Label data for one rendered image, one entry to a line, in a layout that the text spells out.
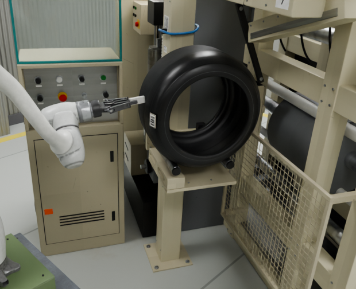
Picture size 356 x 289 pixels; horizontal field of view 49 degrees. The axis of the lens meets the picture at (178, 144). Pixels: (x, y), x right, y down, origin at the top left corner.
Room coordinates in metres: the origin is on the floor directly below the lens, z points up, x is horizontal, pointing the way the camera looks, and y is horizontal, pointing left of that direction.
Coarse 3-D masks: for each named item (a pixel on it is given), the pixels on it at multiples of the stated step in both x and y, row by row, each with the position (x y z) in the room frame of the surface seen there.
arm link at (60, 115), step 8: (56, 104) 1.54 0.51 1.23; (64, 104) 1.54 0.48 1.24; (72, 104) 1.55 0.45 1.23; (48, 112) 1.50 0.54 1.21; (56, 112) 1.50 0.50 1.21; (64, 112) 1.51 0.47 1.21; (72, 112) 1.52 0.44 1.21; (48, 120) 1.48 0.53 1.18; (56, 120) 1.48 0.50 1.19; (64, 120) 1.48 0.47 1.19; (72, 120) 1.50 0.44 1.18; (56, 128) 1.47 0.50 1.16
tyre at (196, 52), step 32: (160, 64) 1.75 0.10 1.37; (192, 64) 1.64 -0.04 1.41; (224, 64) 1.68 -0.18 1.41; (160, 96) 1.59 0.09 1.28; (224, 96) 1.98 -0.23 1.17; (256, 96) 1.73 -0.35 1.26; (160, 128) 1.58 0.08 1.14; (224, 128) 1.94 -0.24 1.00; (192, 160) 1.63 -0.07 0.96; (224, 160) 1.72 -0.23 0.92
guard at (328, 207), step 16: (240, 160) 2.01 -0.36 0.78; (288, 160) 1.61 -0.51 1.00; (304, 176) 1.47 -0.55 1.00; (224, 192) 2.13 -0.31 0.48; (256, 192) 1.81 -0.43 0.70; (288, 192) 1.55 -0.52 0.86; (320, 192) 1.36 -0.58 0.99; (224, 208) 2.14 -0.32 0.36; (256, 208) 1.78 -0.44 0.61; (288, 208) 1.54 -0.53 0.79; (240, 224) 1.92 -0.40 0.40; (304, 224) 1.41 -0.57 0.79; (320, 224) 1.32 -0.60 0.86; (240, 240) 1.87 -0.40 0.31; (288, 240) 1.49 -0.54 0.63; (320, 240) 1.30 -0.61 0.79; (256, 256) 1.71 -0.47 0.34; (272, 256) 1.58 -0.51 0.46; (288, 256) 1.47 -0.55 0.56; (272, 272) 1.55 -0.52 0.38; (304, 288) 1.32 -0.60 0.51
